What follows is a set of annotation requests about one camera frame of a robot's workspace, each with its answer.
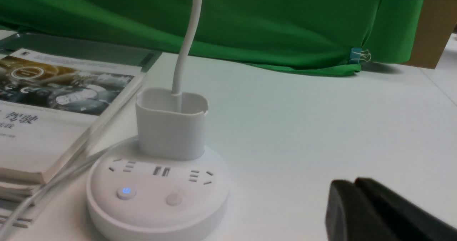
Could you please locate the green cloth backdrop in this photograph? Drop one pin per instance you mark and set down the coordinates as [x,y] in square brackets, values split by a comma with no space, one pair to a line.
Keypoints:
[309,37]

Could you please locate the brown cardboard box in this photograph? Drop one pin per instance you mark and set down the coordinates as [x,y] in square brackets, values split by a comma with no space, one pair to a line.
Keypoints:
[436,24]

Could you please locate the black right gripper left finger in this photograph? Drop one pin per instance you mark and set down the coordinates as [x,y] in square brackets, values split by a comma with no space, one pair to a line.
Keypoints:
[351,217]

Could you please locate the dark grey folder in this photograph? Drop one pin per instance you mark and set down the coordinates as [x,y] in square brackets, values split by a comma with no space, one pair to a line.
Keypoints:
[81,49]

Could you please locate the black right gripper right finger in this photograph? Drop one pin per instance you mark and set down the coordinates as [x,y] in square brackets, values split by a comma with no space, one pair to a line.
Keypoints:
[405,219]

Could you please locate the blue binder clip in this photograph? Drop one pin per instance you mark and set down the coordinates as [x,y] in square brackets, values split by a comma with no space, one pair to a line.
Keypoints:
[359,55]

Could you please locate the lower stacked book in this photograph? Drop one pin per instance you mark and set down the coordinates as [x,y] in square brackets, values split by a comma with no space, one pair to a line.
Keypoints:
[12,195]

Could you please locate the white round desk lamp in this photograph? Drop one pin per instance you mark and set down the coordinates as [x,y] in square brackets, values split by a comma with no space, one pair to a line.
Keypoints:
[164,184]

